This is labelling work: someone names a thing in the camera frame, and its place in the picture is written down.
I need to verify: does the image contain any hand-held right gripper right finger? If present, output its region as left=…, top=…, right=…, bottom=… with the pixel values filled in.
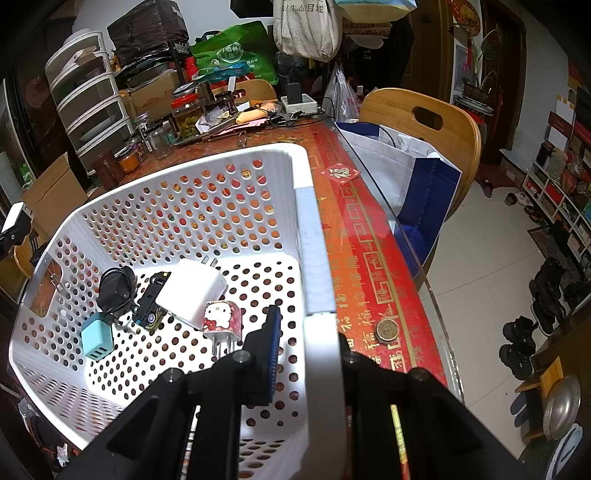
left=339, top=332, right=522, bottom=480

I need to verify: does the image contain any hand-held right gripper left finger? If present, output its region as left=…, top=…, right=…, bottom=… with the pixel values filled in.
left=55, top=305, right=282, bottom=480

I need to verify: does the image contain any pink cartoon print charger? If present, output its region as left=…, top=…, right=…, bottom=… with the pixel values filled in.
left=203, top=300, right=243, bottom=356

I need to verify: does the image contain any large white charger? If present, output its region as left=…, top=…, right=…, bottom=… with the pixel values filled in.
left=156, top=257, right=227, bottom=330

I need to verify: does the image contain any toy car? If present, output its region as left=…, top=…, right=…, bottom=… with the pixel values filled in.
left=132, top=272, right=171, bottom=329

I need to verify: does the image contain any black power adapter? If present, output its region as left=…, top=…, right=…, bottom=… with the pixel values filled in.
left=96, top=267, right=136, bottom=319

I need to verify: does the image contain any white perforated plastic basket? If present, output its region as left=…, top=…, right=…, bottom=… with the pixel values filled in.
left=8, top=143, right=347, bottom=480

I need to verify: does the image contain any teal multi-port charger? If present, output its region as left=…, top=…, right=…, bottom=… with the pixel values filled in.
left=81, top=314, right=115, bottom=363

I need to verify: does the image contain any red printed tablecloth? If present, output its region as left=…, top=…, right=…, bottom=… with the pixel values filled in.
left=88, top=121, right=451, bottom=388

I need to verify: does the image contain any pair of black shoes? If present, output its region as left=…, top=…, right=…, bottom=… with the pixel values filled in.
left=499, top=316, right=539, bottom=381

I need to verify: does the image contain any pair of blue slippers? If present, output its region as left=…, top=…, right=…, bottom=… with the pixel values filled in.
left=510, top=392, right=536, bottom=428

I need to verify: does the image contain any red paper sticker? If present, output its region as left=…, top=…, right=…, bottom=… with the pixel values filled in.
left=322, top=166, right=361, bottom=186

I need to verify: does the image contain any round metal lid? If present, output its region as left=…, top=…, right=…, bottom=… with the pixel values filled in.
left=542, top=375, right=581, bottom=441

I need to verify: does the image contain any pair of black slippers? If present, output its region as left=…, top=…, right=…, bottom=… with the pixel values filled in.
left=529, top=258, right=570, bottom=335

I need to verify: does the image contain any white and blue shopping bag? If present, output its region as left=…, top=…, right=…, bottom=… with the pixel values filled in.
left=335, top=122, right=462, bottom=278

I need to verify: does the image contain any metal binder clip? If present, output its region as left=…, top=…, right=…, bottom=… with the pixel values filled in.
left=46, top=258, right=65, bottom=291

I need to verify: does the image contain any empty glass jar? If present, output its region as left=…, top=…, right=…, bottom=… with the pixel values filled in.
left=148, top=124, right=176, bottom=160

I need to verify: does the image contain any brown ceramic mug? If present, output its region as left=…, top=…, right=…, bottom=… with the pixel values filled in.
left=91, top=150, right=125, bottom=185

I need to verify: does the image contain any white power strip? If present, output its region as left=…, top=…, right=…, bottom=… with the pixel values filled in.
left=281, top=95, right=319, bottom=113

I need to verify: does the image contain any red-lidded pickle jar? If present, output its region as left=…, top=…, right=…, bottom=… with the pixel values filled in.
left=171, top=95, right=206, bottom=139

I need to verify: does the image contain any clear plastic bag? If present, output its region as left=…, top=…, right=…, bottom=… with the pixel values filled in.
left=323, top=65, right=363, bottom=123

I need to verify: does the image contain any white shelf with goods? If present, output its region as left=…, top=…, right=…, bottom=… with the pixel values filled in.
left=522, top=92, right=591, bottom=259

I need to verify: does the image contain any open cardboard box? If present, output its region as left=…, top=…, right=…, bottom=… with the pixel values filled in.
left=21, top=153, right=88, bottom=236

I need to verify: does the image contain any brown cardboard box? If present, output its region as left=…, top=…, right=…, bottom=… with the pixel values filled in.
left=121, top=71, right=185, bottom=118

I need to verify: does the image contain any black phone stand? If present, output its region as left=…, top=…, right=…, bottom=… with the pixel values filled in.
left=0, top=200, right=34, bottom=260

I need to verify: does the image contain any green shopping bag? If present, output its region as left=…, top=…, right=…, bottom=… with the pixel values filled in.
left=190, top=21, right=280, bottom=86

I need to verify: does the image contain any white stacked drawer unit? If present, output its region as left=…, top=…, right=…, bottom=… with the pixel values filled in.
left=45, top=30, right=134, bottom=155

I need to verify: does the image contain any white canvas tote bag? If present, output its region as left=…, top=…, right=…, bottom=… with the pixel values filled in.
left=273, top=0, right=342, bottom=63

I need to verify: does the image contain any wooden door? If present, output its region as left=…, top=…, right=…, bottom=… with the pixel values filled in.
left=411, top=0, right=527, bottom=162

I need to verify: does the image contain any black plastic bag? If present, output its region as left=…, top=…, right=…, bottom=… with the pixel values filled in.
left=107, top=0, right=190, bottom=61

